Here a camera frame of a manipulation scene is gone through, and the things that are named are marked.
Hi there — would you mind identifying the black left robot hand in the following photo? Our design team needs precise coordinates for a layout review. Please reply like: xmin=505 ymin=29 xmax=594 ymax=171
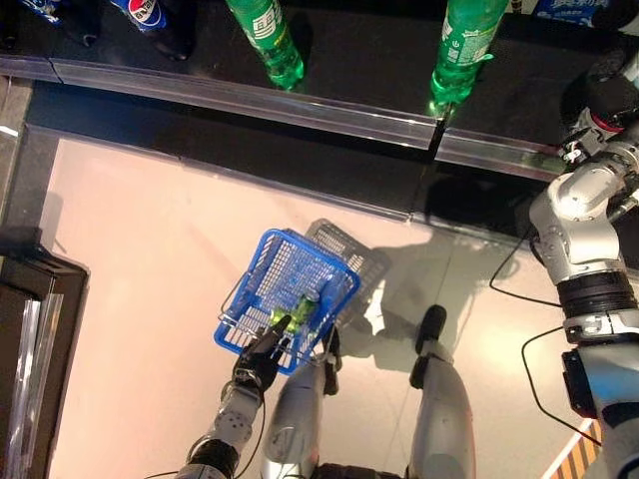
xmin=231 ymin=313 xmax=295 ymax=398

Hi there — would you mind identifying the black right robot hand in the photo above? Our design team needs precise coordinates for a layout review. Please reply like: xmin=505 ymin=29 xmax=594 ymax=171
xmin=561 ymin=0 xmax=639 ymax=132

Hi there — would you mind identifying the blue plastic shopping basket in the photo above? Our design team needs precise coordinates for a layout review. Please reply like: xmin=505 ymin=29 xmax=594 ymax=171
xmin=213 ymin=228 xmax=362 ymax=377

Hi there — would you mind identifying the Pepsi bottle with neck collar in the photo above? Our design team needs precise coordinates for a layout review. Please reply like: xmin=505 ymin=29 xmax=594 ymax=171
xmin=18 ymin=0 xmax=100 ymax=50
xmin=110 ymin=0 xmax=197 ymax=62

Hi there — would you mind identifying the green soda can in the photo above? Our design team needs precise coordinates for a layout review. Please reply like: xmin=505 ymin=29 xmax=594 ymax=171
xmin=271 ymin=291 xmax=321 ymax=336

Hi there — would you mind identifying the silver left robot leg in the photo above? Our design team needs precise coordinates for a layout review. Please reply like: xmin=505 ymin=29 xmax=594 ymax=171
xmin=261 ymin=322 xmax=344 ymax=479

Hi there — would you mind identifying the silver robot leg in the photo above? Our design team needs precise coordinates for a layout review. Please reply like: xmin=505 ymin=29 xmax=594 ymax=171
xmin=405 ymin=303 xmax=476 ymax=479
xmin=261 ymin=322 xmax=344 ymax=479

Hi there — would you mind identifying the black middle shelf board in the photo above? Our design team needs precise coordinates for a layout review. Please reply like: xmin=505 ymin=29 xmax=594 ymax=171
xmin=0 ymin=0 xmax=60 ymax=85
xmin=432 ymin=0 xmax=639 ymax=184
xmin=49 ymin=0 xmax=446 ymax=152

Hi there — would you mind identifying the blue Oreo cookie box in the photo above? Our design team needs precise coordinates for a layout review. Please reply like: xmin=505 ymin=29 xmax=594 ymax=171
xmin=532 ymin=0 xmax=609 ymax=27

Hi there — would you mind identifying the green Sprite bottle yellow cap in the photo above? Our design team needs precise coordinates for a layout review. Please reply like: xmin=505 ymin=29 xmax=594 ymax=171
xmin=223 ymin=0 xmax=306 ymax=92
xmin=428 ymin=0 xmax=511 ymax=120

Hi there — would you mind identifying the black robot waist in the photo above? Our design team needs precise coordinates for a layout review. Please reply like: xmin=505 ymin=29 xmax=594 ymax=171
xmin=312 ymin=462 xmax=410 ymax=479

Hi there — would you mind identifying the black base shelf board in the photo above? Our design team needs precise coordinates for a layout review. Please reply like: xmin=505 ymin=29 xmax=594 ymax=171
xmin=23 ymin=82 xmax=185 ymax=162
xmin=411 ymin=149 xmax=550 ymax=250
xmin=177 ymin=107 xmax=431 ymax=227

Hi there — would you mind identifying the silver right robot leg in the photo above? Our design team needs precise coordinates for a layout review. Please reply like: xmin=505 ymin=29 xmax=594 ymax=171
xmin=405 ymin=303 xmax=476 ymax=479

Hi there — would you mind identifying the black display stand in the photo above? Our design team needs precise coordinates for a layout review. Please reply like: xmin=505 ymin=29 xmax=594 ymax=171
xmin=0 ymin=227 xmax=92 ymax=479

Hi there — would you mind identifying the dark marble plinth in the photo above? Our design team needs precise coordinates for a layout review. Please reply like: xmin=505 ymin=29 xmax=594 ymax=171
xmin=0 ymin=74 xmax=34 ymax=221

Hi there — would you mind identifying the yellow black hazard tape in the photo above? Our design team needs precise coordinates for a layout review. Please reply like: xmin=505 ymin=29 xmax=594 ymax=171
xmin=541 ymin=417 xmax=606 ymax=479

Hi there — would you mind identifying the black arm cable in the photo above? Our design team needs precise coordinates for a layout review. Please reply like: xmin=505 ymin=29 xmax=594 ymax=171
xmin=487 ymin=232 xmax=565 ymax=308
xmin=233 ymin=398 xmax=270 ymax=479
xmin=520 ymin=325 xmax=604 ymax=446

